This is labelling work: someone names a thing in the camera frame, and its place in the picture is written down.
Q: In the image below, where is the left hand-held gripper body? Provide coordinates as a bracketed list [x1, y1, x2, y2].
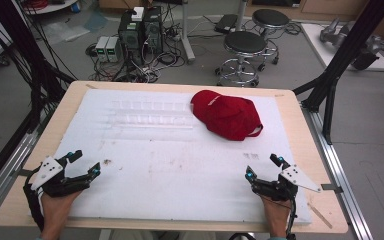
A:
[29, 155, 92, 198]

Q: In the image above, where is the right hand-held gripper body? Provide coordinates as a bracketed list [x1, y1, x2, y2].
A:
[251, 164, 323, 203]

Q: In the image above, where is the red baseball cap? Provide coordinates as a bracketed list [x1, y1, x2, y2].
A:
[190, 89, 264, 142]

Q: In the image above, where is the person's left hand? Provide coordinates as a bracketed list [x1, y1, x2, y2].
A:
[40, 190, 82, 240]

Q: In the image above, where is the person's right hand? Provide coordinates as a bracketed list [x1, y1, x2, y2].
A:
[261, 195, 294, 240]

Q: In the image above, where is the thin wooden stick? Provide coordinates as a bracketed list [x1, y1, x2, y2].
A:
[307, 202, 334, 230]

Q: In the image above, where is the white foam mat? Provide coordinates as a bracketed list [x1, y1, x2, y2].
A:
[52, 87, 313, 225]

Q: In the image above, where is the clear plastic tray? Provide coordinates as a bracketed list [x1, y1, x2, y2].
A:
[105, 99, 195, 130]

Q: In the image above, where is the grey power supply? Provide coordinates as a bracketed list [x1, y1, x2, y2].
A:
[106, 36, 123, 63]
[94, 35, 110, 63]

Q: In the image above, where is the white platform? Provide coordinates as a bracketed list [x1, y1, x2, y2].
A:
[300, 22, 384, 73]

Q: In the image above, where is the black round stool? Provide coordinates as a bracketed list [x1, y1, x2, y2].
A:
[251, 8, 292, 66]
[214, 30, 270, 89]

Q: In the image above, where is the clear plastic sheet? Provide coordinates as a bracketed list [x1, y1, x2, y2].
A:
[40, 19, 92, 43]

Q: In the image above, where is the black computer tower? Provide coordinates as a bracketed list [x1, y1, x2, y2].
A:
[142, 5, 165, 56]
[117, 9, 146, 67]

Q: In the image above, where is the grey robot part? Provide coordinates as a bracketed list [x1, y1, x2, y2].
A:
[319, 17, 382, 72]

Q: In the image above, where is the black flat case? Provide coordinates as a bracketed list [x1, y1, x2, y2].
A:
[213, 13, 238, 35]

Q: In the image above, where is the white round table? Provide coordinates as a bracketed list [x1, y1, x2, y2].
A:
[22, 0, 80, 16]

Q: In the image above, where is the grey metal stand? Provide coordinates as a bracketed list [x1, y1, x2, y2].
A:
[179, 0, 197, 65]

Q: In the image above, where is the white box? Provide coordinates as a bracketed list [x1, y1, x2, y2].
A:
[131, 6, 146, 23]

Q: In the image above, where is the grey metal bracket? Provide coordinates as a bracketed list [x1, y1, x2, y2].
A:
[15, 168, 35, 178]
[321, 183, 344, 195]

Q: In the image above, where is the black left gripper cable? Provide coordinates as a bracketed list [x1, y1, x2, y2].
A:
[22, 168, 46, 232]

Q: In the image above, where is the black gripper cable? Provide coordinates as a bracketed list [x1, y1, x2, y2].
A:
[22, 168, 46, 232]
[284, 194, 298, 240]

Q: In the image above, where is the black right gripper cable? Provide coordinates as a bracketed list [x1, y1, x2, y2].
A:
[284, 194, 298, 240]

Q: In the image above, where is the aluminium rail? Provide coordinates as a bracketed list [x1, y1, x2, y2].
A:
[300, 104, 376, 240]
[0, 128, 46, 221]

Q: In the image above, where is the black metal frame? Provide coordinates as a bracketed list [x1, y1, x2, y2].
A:
[292, 0, 384, 146]
[0, 0, 78, 135]

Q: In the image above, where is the tangle of floor cables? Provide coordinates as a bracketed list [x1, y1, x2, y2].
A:
[85, 3, 189, 84]

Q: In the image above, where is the grey metal post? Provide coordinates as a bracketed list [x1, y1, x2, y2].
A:
[235, 0, 249, 33]

